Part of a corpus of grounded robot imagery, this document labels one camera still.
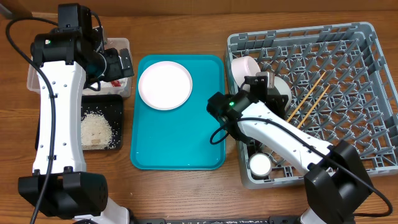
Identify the rice pile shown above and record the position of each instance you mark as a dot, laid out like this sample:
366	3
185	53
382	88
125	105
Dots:
97	133

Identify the black tray bin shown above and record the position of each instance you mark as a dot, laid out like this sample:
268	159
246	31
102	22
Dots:
113	109

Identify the large pink plate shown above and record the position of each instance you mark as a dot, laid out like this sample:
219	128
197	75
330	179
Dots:
165	85

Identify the clear plastic bin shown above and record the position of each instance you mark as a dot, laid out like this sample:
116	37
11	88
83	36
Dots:
117	43

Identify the teal serving tray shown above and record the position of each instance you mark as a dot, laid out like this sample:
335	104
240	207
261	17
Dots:
179	139

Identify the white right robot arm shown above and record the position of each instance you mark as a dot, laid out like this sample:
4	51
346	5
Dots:
335	179

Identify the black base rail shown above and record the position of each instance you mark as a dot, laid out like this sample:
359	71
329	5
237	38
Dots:
289	219

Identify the grey bowl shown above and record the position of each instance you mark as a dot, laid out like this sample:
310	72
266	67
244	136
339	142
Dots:
282	87

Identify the wooden chopstick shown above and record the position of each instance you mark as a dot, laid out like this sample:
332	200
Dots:
306	96
313	107

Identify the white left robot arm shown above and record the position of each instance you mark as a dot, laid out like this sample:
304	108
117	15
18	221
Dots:
68	59

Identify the tissue with red wrapper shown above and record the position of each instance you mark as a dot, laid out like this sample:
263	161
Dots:
116	83

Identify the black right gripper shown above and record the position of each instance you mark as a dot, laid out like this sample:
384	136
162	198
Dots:
277	104

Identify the white cup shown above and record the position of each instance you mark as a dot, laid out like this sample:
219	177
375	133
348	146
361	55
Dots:
260	165

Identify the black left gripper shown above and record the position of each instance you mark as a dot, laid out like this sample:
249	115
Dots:
116	70

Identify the grey dishwasher rack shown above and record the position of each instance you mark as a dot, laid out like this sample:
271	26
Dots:
360	106

